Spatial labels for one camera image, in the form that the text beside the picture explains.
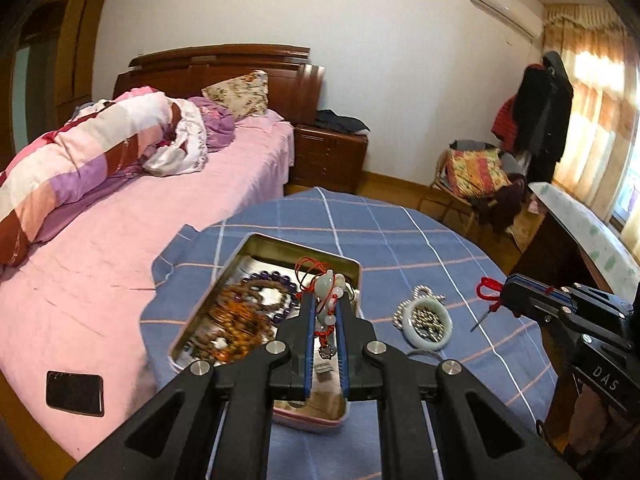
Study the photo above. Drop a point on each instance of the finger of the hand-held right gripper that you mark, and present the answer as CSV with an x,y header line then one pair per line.
x,y
530,302
537,285

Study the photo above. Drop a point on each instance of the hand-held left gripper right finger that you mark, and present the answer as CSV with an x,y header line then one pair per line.
x,y
343,340

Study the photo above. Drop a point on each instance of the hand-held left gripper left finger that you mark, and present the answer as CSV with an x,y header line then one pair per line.
x,y
310,320

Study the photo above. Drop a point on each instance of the red knot charm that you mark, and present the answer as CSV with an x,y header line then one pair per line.
x,y
487,290

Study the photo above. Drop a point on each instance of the brown wooden bead strand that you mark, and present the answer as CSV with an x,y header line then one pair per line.
x,y
260,295

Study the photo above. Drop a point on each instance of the rectangular metal tin box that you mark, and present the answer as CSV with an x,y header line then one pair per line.
x,y
220,330

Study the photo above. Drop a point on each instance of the person's right hand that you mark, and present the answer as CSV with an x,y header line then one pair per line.
x,y
590,420

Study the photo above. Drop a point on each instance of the dark wooden desk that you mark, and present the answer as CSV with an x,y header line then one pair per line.
x,y
545,250

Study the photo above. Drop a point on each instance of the white jade bangle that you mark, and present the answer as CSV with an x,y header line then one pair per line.
x,y
412,325

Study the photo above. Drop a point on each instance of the white leaf-print desk cover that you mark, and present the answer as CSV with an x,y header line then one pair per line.
x,y
585,230

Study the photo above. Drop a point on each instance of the thin silver bangle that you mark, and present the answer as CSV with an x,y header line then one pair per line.
x,y
425,355

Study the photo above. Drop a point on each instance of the dark red garment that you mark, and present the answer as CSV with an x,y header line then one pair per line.
x,y
500,207

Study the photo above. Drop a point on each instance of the blue checked tablecloth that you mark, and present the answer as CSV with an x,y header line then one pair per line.
x,y
400,250

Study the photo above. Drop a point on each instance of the colourful patchwork cushion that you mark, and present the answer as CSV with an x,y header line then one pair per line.
x,y
475,170

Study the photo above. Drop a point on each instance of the chair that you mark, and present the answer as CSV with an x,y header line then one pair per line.
x,y
440,195

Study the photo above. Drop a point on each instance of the wooden nightstand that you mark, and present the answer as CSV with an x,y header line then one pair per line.
x,y
327,160

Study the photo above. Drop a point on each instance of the red hanging garment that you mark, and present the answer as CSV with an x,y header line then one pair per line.
x,y
504,120

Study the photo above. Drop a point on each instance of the black hanging coat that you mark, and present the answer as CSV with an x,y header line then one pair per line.
x,y
545,110

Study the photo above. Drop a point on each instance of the orange patterned curtain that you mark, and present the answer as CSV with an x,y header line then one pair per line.
x,y
595,110

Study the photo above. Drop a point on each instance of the dark folded clothes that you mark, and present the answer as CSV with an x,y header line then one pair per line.
x,y
340,122

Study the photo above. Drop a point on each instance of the bed with pink sheet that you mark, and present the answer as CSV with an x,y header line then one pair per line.
x,y
125,240

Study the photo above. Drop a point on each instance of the purple blanket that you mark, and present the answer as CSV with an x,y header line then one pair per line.
x,y
220,125

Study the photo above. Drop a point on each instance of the floral pillow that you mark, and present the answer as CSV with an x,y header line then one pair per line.
x,y
240,92

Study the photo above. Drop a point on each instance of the black smartphone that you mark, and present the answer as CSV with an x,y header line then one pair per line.
x,y
75,392

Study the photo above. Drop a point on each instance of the wooden headboard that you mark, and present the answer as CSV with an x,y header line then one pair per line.
x,y
200,72

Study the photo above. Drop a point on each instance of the white air conditioner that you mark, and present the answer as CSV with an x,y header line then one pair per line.
x,y
507,5

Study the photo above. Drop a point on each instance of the pink patchwork quilt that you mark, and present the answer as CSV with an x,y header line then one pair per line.
x,y
85,150

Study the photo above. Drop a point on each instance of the wooden wardrobe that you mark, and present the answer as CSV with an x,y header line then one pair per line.
x,y
60,50

